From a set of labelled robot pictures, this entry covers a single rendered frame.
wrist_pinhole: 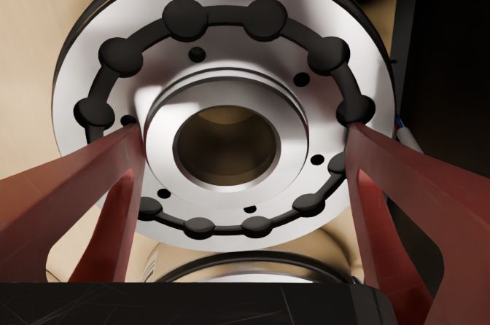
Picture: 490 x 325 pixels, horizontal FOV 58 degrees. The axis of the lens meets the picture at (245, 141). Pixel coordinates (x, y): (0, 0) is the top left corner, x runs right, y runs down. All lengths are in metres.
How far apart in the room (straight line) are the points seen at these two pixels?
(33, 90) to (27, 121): 0.01
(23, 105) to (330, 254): 0.14
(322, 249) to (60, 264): 0.12
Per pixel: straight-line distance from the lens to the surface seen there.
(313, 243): 0.20
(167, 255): 0.20
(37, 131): 0.18
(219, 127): 0.16
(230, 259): 0.18
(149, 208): 0.16
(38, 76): 0.17
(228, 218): 0.15
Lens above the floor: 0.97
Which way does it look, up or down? 54 degrees down
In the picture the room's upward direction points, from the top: 176 degrees clockwise
